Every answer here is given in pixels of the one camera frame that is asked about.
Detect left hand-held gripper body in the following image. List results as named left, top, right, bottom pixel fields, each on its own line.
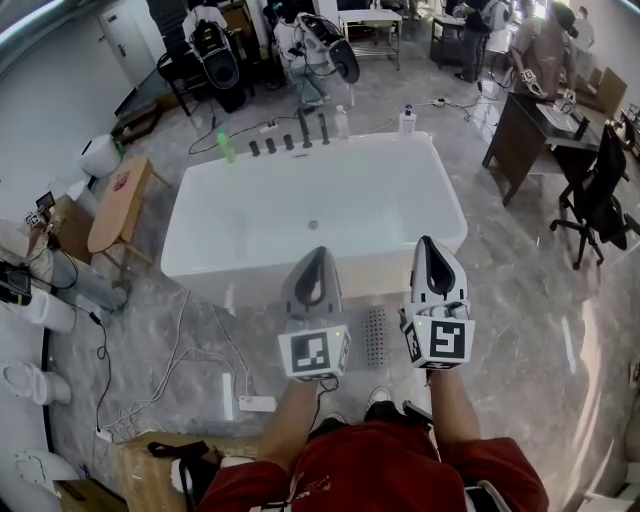
left=277, top=306, right=353, bottom=384

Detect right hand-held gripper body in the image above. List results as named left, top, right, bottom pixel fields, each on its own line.
left=398, top=298, right=477, bottom=372

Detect grey perforated bath mat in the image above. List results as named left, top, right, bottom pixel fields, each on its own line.
left=363, top=306, right=391, bottom=372

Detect white bathtub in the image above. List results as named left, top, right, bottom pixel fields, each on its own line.
left=159, top=130, right=470, bottom=304

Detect person's right forearm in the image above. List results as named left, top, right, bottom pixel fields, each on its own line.
left=428, top=368, right=482, bottom=454

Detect person's left forearm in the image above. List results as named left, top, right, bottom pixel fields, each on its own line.
left=256, top=378, right=322, bottom=465

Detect grey marble floor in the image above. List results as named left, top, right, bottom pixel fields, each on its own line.
left=0, top=59, right=640, bottom=506

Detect tall black peg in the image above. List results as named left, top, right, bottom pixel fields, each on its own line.
left=297, top=106, right=314, bottom=149

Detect white power strip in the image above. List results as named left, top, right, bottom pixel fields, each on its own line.
left=237, top=394, right=278, bottom=413

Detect person's black trousers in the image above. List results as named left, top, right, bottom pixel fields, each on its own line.
left=307, top=399, right=437, bottom=442

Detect person's red shirt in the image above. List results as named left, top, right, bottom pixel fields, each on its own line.
left=197, top=418, right=551, bottom=512

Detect green plastic bottle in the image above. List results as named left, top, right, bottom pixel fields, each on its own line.
left=215, top=126, right=238, bottom=166

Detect dark wooden desk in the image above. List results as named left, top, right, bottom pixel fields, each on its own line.
left=481, top=91, right=610, bottom=207

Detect white pump bottle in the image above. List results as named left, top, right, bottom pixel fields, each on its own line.
left=397, top=102, right=418, bottom=137

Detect clear water bottle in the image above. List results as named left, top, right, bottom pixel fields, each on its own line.
left=334, top=103, right=351, bottom=142

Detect black office chair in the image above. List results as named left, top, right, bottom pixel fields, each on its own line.
left=548, top=118, right=640, bottom=272

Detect oval wooden table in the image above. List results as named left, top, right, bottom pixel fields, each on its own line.
left=86, top=153, right=172, bottom=267

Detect large cardboard box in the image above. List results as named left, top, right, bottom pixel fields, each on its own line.
left=114, top=431, right=262, bottom=512

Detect white black backpack unit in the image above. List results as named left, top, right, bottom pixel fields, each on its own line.
left=191, top=18, right=242, bottom=95
left=298, top=12, right=362, bottom=85

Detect metal shelf rack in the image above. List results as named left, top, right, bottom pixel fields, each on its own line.
left=618, top=101, right=640, bottom=162

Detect white rounded appliance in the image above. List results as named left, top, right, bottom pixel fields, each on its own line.
left=79, top=133, right=124, bottom=178

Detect dark glass panel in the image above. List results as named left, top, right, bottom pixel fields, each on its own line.
left=111, top=68, right=167, bottom=142

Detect white carton box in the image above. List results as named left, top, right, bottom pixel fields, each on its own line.
left=588, top=481, right=640, bottom=512

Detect black dining chair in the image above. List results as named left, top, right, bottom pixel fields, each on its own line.
left=156, top=48, right=202, bottom=118

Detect dark metal table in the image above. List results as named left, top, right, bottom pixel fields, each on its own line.
left=428, top=13, right=472, bottom=72

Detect white metal table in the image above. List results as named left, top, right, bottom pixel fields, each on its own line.
left=336, top=7, right=404, bottom=72

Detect small cardboard box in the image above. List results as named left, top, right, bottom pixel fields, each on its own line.
left=51, top=477, right=127, bottom=512

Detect white door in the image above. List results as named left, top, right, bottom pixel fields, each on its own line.
left=98, top=3, right=147, bottom=90

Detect left hand-held gripper cable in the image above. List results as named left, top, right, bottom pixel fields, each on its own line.
left=306, top=378, right=342, bottom=442

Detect white power cable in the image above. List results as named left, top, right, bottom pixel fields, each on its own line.
left=96, top=286, right=252, bottom=447

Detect black strap bag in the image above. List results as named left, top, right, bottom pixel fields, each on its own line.
left=146, top=439, right=227, bottom=512

